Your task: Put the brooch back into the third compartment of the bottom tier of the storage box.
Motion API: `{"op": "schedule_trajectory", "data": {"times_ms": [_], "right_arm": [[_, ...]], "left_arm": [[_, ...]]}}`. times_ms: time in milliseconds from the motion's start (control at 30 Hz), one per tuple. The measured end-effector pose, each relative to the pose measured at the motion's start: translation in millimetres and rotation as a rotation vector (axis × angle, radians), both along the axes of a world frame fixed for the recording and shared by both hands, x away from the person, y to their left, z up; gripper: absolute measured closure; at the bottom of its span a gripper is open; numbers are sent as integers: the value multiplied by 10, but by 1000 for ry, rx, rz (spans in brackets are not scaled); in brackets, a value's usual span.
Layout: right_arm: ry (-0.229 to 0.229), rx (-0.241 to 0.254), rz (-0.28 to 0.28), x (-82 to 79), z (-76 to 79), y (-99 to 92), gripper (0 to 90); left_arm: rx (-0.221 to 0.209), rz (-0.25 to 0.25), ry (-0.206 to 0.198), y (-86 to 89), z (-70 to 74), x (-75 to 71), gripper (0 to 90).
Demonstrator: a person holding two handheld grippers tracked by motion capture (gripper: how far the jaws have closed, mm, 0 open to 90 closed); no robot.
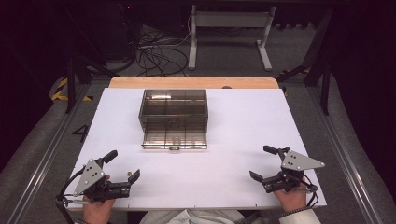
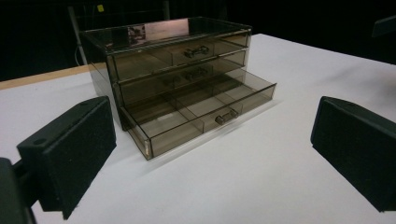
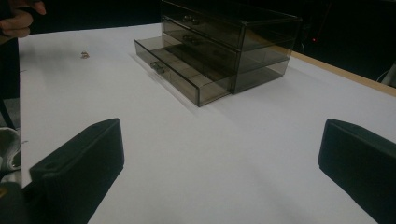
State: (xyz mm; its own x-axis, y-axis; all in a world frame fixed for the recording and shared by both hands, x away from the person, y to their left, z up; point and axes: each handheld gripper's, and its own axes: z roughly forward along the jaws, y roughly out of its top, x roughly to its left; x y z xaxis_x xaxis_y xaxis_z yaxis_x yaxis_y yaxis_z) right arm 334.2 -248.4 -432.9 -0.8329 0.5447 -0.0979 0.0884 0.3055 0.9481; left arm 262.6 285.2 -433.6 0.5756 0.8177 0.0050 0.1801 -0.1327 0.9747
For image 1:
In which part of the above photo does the person's white sleeve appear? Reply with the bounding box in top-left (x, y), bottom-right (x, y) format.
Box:
top-left (277, 207), bottom-right (322, 224)

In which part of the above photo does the white table board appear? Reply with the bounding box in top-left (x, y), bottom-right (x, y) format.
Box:
top-left (65, 87), bottom-right (328, 212)

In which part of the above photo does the clear brown organizer box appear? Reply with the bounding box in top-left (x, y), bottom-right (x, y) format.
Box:
top-left (137, 89), bottom-right (209, 127)

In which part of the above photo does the person's left hand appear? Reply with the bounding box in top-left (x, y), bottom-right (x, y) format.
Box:
top-left (81, 198), bottom-right (117, 224)

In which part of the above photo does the person's right hand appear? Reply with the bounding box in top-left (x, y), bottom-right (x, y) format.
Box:
top-left (273, 187), bottom-right (309, 215)

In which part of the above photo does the white metal stand frame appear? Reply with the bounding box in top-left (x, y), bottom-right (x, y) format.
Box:
top-left (188, 4), bottom-right (277, 72)

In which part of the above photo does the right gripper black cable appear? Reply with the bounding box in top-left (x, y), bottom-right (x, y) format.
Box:
top-left (301, 173), bottom-right (320, 209)

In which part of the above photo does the grey metal floor rail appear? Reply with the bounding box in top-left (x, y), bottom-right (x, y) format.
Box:
top-left (6, 83), bottom-right (92, 224)
top-left (306, 85), bottom-right (386, 224)

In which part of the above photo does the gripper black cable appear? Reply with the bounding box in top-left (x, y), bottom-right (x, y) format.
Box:
top-left (55, 167), bottom-right (87, 224)
top-left (301, 173), bottom-right (320, 209)

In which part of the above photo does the clear brown drawer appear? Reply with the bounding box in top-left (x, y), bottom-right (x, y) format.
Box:
top-left (141, 121), bottom-right (209, 151)

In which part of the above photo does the tangle of black floor cables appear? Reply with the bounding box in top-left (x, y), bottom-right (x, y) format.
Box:
top-left (135, 27), bottom-right (191, 77)

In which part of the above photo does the person's light clothing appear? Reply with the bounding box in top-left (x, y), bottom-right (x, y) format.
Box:
top-left (139, 208), bottom-right (246, 224)

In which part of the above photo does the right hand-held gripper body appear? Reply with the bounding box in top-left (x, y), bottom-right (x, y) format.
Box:
top-left (262, 149), bottom-right (326, 194)

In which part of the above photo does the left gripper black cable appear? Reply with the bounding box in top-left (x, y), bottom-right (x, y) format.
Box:
top-left (55, 167), bottom-right (87, 224)

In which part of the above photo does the black metal stand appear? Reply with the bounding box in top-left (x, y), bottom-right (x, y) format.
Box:
top-left (64, 54), bottom-right (120, 115)
top-left (276, 8), bottom-right (332, 117)

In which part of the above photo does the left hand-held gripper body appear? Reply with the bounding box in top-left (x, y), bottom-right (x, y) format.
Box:
top-left (73, 158), bottom-right (132, 203)

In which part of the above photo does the yellow black hazard tape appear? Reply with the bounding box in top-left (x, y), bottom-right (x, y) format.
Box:
top-left (50, 77), bottom-right (94, 103)

